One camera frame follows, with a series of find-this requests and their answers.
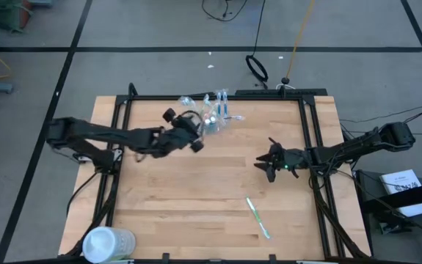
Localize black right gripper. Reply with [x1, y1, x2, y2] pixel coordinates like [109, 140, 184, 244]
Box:
[252, 136, 312, 183]

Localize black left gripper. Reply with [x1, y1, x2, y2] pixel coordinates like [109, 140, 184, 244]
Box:
[150, 107, 205, 159]

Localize clear plastic bag with toothbrushes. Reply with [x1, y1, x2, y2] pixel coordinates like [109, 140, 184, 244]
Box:
[178, 87, 247, 137]

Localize green toothbrush in clear wrap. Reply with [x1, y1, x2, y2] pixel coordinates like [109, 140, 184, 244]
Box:
[245, 196, 272, 241]

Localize black side cart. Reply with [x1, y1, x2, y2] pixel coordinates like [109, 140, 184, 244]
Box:
[352, 168, 422, 243]

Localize white plastic cup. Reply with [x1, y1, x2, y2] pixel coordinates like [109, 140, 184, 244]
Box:
[81, 225, 137, 264]

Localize green bag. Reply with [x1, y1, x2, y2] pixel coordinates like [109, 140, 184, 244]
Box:
[0, 0, 34, 34]

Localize black table frame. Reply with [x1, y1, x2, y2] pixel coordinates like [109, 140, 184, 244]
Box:
[67, 82, 371, 260]

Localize black hanging cable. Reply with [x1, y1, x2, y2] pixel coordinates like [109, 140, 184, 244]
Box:
[244, 0, 270, 84]

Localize black floor cable loop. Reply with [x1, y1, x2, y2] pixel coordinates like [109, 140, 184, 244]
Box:
[200, 0, 249, 23]

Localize yellow hanging cable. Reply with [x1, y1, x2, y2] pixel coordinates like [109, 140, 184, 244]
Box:
[281, 0, 316, 86]

